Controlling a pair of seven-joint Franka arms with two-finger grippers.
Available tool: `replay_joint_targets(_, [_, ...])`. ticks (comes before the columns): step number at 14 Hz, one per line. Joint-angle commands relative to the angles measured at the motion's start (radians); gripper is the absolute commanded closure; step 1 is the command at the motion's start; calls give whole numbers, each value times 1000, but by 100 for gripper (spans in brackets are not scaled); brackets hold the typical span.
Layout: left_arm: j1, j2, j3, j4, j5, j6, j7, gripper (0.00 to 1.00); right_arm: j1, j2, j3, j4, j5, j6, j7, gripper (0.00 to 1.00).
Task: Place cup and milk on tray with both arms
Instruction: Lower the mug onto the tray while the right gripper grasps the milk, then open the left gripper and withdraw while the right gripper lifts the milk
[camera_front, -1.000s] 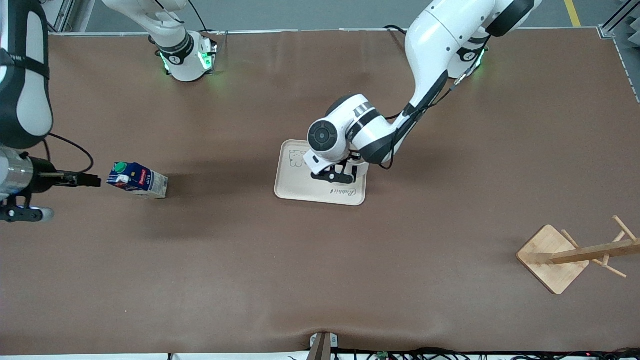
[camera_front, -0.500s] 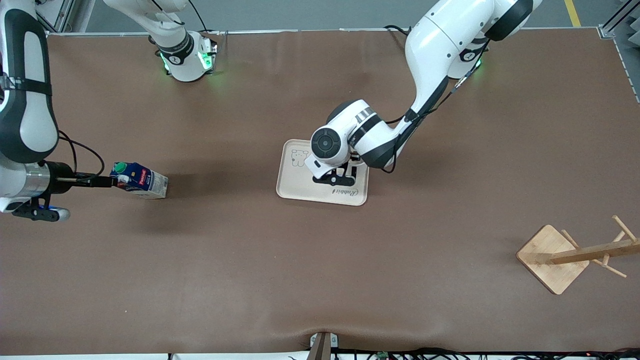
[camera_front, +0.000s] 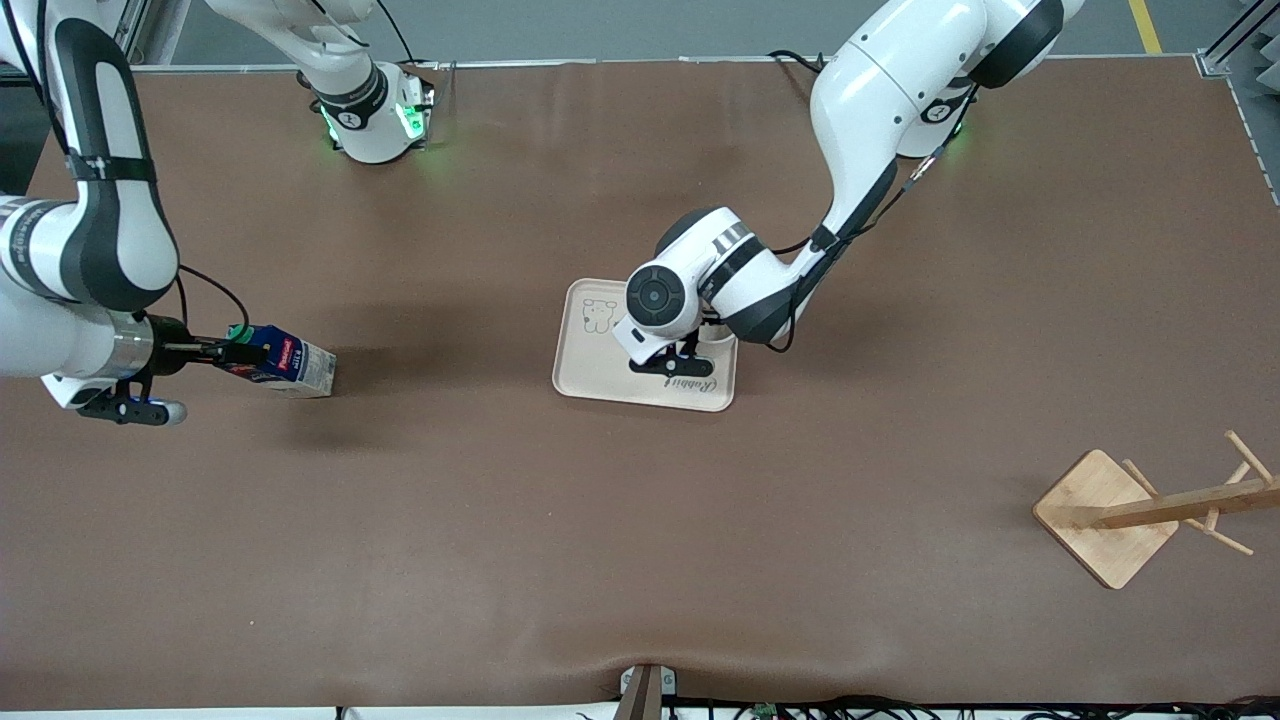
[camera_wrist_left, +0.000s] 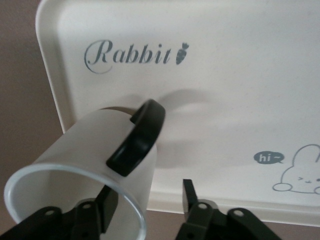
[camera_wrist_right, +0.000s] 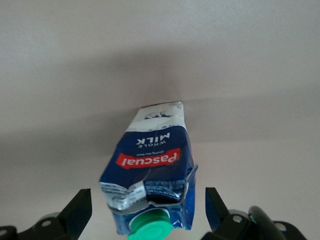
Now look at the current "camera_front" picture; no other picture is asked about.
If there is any blue milk carton green cap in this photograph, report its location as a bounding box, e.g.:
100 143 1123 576
213 323 337 400

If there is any cream tray with rabbit print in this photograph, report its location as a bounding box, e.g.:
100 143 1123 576
552 278 738 413

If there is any wooden mug rack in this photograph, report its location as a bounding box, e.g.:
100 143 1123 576
1032 430 1280 591

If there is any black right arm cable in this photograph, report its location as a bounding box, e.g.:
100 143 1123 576
172 264 252 343

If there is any black left base cable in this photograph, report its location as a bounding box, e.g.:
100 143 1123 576
767 48 833 77

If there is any black base cable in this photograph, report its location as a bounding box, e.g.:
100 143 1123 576
767 48 833 77
374 0 443 73

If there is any aluminium camera mast profile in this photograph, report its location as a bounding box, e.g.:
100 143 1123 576
614 663 678 720

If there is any black right base cable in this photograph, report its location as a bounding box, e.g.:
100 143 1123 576
374 0 443 73

